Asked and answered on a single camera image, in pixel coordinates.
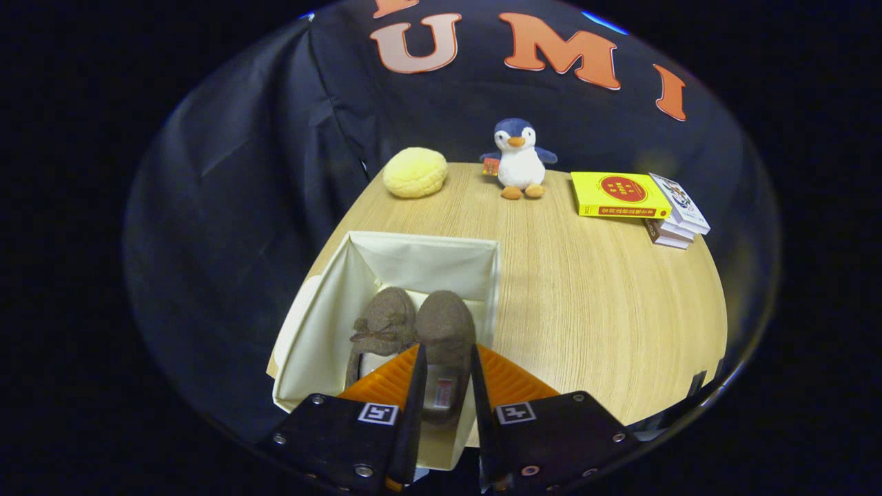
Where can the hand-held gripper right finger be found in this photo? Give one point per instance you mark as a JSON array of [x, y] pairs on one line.
[[482, 427]]

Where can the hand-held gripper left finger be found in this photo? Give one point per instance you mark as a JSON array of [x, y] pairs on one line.
[[412, 427]]

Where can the brown knitted shoe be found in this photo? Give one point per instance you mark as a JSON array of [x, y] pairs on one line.
[[444, 324], [386, 317]]

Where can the cream fabric storage box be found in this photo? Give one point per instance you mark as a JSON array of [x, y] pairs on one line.
[[427, 265]]

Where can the yellow plush bun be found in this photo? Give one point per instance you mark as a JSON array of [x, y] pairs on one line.
[[415, 172]]

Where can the penguin plush toy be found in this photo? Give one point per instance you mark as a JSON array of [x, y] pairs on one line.
[[520, 165]]

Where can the yellow book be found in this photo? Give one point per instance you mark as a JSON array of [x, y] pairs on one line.
[[617, 193]]

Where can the white illustrated book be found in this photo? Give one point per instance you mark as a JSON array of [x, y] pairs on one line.
[[681, 203]]

